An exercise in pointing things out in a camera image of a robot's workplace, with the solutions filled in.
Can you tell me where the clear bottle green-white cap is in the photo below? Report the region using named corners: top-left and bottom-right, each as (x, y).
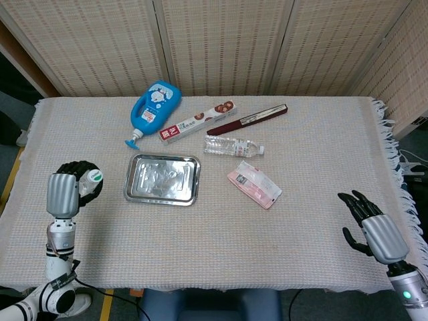
top-left (78, 169), bottom-right (104, 198)

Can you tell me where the long dark red box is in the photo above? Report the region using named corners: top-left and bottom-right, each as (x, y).
top-left (206, 103), bottom-right (289, 136)

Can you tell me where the bamboo folding screen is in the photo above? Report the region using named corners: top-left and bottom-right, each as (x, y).
top-left (0, 0), bottom-right (428, 140)

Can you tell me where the beige woven tablecloth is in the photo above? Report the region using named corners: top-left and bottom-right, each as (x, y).
top-left (0, 96), bottom-right (428, 295)

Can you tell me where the pink snack packet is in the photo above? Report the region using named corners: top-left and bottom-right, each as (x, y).
top-left (227, 160), bottom-right (283, 211)

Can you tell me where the white wrap box red label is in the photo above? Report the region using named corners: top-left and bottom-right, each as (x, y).
top-left (158, 102), bottom-right (238, 145)

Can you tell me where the blue pump lotion bottle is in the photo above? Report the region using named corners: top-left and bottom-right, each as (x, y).
top-left (124, 79), bottom-right (183, 150)

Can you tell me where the blue padded seat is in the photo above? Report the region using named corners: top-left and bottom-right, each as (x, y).
top-left (138, 288), bottom-right (282, 321)

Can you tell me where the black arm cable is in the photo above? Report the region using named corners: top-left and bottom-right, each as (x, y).
top-left (46, 243), bottom-right (150, 321)

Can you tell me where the white plug cable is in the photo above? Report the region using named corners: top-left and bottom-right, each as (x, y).
top-left (399, 149), bottom-right (424, 175)

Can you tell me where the white sneaker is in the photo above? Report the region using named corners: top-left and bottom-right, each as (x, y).
top-left (15, 128), bottom-right (30, 147)
top-left (56, 293), bottom-right (93, 318)

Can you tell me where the right silver-black robot hand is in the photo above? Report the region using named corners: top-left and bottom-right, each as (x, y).
top-left (337, 189), bottom-right (411, 267)

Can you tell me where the rectangular metal tray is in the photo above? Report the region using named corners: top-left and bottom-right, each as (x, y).
top-left (124, 152), bottom-right (202, 207)

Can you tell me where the left silver-black robot hand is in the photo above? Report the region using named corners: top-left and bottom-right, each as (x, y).
top-left (45, 160), bottom-right (104, 220)

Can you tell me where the clear bottle red-print label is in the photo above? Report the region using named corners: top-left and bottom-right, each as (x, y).
top-left (203, 135), bottom-right (266, 158)

